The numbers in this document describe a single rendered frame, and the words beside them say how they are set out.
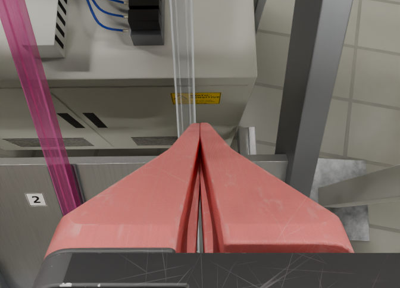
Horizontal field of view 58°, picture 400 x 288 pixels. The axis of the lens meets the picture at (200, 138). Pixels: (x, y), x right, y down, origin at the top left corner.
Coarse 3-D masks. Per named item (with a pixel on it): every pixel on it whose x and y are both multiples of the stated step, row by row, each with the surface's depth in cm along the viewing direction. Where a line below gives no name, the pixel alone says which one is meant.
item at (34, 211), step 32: (0, 160) 31; (32, 160) 31; (96, 160) 31; (128, 160) 31; (256, 160) 30; (0, 192) 32; (32, 192) 32; (96, 192) 32; (0, 224) 34; (32, 224) 34; (0, 256) 37; (32, 256) 37
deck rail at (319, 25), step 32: (320, 0) 22; (352, 0) 22; (320, 32) 23; (288, 64) 30; (320, 64) 24; (288, 96) 30; (320, 96) 25; (288, 128) 30; (320, 128) 27; (288, 160) 30
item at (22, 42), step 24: (0, 0) 22; (24, 0) 23; (24, 24) 23; (24, 48) 23; (24, 72) 24; (48, 96) 26; (48, 120) 26; (48, 144) 28; (48, 168) 29; (72, 192) 31
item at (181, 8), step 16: (176, 0) 21; (192, 0) 22; (176, 16) 22; (192, 16) 22; (176, 32) 23; (192, 32) 23; (176, 48) 23; (192, 48) 23; (176, 64) 24; (192, 64) 24; (176, 80) 24; (192, 80) 24; (176, 96) 25; (192, 96) 25; (176, 112) 26; (192, 112) 26
